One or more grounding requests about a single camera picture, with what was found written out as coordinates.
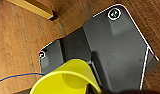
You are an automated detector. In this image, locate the wooden table with yellow top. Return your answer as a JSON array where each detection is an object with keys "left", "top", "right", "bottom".
[{"left": 7, "top": 0, "right": 58, "bottom": 22}]

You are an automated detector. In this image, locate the thin blue cable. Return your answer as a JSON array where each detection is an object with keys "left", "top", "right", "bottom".
[{"left": 0, "top": 72, "right": 44, "bottom": 85}]

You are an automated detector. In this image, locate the round white-ringed base cap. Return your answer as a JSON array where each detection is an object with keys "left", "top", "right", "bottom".
[
  {"left": 39, "top": 50, "right": 48, "bottom": 60},
  {"left": 108, "top": 8, "right": 122, "bottom": 21}
]

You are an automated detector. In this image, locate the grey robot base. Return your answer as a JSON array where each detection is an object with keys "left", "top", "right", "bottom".
[{"left": 38, "top": 3, "right": 160, "bottom": 94}]

